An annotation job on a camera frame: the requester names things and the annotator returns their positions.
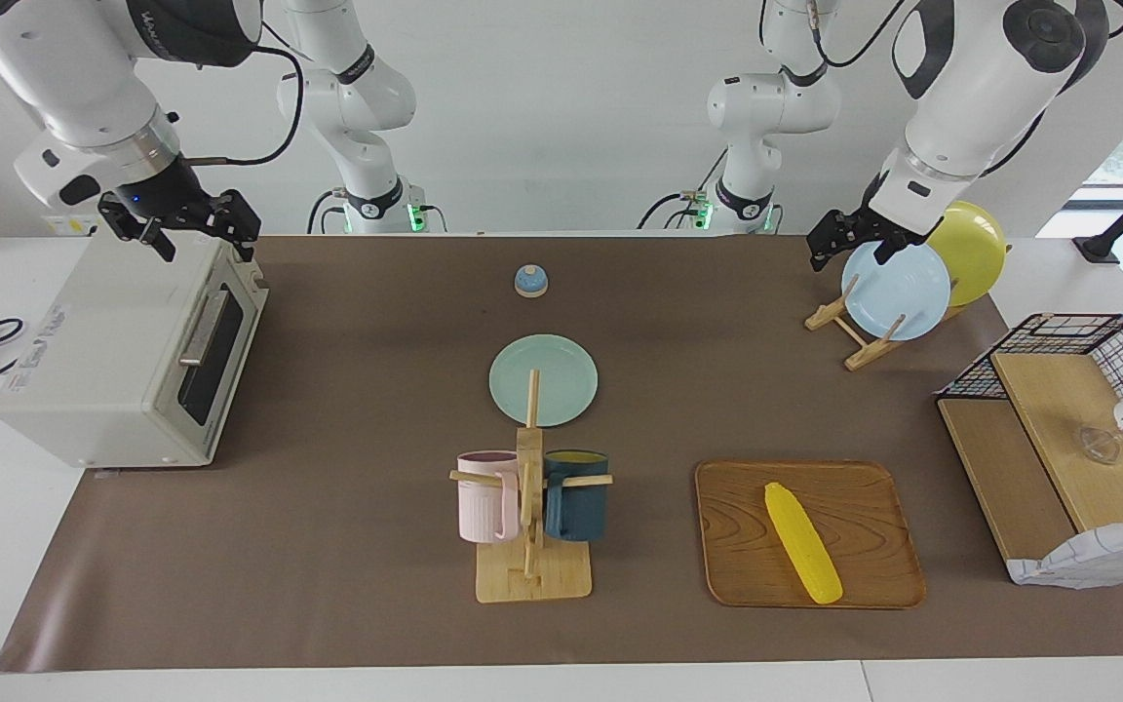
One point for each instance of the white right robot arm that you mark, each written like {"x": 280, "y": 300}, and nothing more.
{"x": 64, "y": 68}

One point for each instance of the blue call bell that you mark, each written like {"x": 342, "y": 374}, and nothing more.
{"x": 530, "y": 282}

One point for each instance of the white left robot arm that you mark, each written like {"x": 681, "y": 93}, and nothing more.
{"x": 971, "y": 88}

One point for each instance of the white wall socket box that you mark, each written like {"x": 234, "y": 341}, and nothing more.
{"x": 69, "y": 225}

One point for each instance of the pink mug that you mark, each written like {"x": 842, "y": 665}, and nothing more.
{"x": 484, "y": 507}

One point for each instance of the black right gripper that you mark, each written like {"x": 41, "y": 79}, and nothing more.
{"x": 167, "y": 195}

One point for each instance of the white toaster oven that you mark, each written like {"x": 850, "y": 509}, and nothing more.
{"x": 94, "y": 341}

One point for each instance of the white checked cloth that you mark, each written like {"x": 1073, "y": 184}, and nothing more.
{"x": 1098, "y": 561}

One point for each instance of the small clear glass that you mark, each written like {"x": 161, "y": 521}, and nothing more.
{"x": 1101, "y": 446}

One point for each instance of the brown table mat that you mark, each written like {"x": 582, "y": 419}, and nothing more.
{"x": 328, "y": 546}

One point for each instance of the wooden mug tree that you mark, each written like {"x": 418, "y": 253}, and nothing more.
{"x": 529, "y": 577}

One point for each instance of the wooden plate rack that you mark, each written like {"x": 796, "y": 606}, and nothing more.
{"x": 869, "y": 353}

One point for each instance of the dark blue mug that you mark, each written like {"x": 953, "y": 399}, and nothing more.
{"x": 576, "y": 512}

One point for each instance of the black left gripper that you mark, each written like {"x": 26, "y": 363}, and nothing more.
{"x": 893, "y": 214}

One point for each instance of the light blue plate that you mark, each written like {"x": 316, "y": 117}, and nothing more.
{"x": 898, "y": 292}

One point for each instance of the wooden tray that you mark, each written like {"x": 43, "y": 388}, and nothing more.
{"x": 864, "y": 526}

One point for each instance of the yellow corn cob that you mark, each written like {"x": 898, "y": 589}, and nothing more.
{"x": 800, "y": 541}

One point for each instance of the glass oven door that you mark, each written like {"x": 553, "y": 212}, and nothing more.
{"x": 230, "y": 366}

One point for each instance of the mint green plate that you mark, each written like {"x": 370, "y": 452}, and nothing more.
{"x": 566, "y": 375}

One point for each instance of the yellow plate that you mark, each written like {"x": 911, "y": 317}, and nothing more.
{"x": 976, "y": 249}

